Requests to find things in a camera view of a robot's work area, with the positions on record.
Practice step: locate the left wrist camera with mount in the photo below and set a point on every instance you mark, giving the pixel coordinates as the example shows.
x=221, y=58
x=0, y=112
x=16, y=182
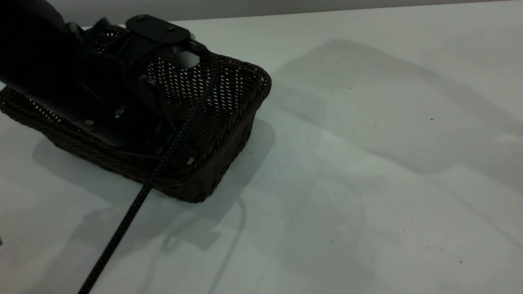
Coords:
x=157, y=28

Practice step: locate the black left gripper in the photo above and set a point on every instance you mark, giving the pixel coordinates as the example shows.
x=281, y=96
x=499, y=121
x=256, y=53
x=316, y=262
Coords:
x=102, y=98

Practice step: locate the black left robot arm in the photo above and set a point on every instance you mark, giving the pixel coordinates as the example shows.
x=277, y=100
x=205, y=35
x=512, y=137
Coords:
x=24, y=41

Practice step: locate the black woven wicker basket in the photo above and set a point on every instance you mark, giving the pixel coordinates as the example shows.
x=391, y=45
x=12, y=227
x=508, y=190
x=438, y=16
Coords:
x=229, y=122

